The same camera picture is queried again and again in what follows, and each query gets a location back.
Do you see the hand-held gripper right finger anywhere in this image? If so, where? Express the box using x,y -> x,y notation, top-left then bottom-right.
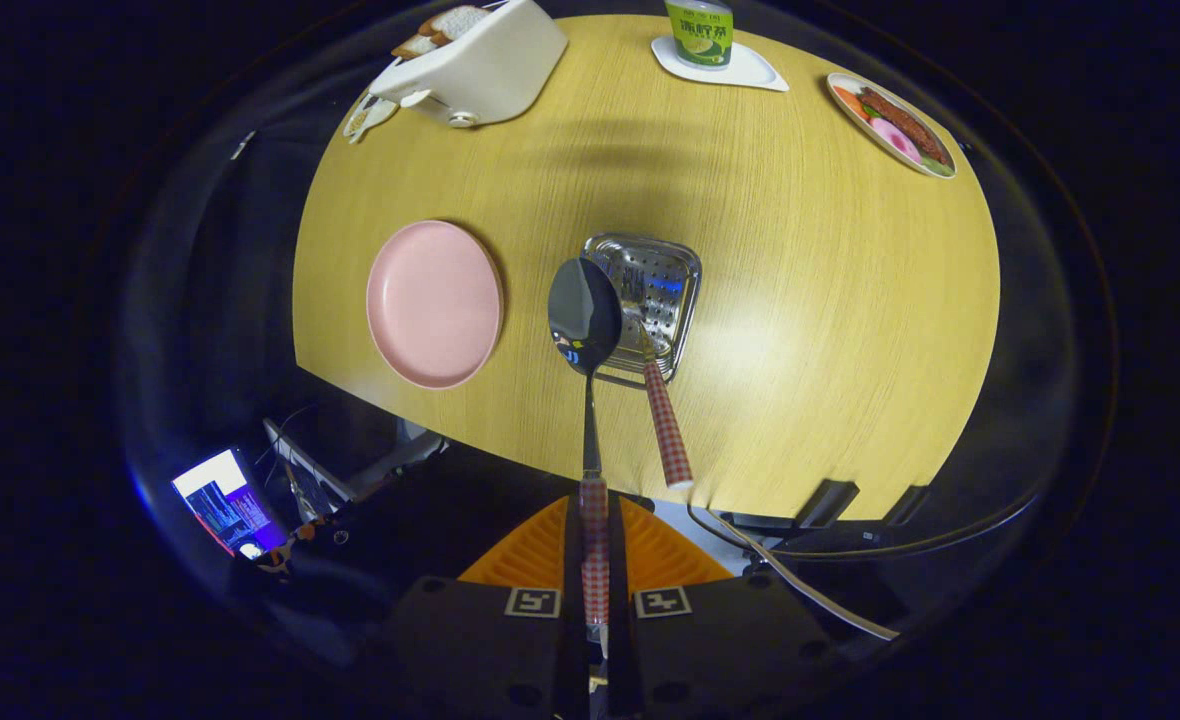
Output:
609,495 -> 836,720

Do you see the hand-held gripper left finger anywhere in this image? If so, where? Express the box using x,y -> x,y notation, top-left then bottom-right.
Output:
385,495 -> 584,720

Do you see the fork with checkered handle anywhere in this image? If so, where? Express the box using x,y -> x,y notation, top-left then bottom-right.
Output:
633,320 -> 695,491

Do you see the spoon with checkered handle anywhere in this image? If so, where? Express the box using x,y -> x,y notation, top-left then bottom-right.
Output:
547,257 -> 624,661

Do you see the perforated metal basket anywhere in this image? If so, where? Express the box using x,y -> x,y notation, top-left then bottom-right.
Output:
582,232 -> 703,389

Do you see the pink plate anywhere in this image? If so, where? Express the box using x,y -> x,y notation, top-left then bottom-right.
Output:
366,220 -> 505,390

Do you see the lit laptop screen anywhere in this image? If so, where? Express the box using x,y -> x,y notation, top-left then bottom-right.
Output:
172,447 -> 291,559

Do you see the white divided snack dish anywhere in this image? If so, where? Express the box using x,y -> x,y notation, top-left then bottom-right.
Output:
343,92 -> 401,144

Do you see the white toaster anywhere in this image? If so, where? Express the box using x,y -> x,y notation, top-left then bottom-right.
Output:
368,0 -> 570,129

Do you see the pink ham slice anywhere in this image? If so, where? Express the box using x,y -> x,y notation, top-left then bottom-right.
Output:
870,117 -> 923,164

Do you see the white square coaster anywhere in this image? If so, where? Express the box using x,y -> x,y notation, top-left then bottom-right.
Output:
650,36 -> 790,93

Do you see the round food plate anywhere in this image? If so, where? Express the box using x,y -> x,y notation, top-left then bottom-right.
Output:
826,72 -> 958,180

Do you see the brown meat piece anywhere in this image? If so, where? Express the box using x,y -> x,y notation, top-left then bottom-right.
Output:
858,88 -> 949,161

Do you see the green label drink bottle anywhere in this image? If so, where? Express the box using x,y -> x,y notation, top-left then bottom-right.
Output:
664,0 -> 735,71

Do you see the white cable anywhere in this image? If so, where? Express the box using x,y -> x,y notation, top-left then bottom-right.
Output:
688,503 -> 899,642

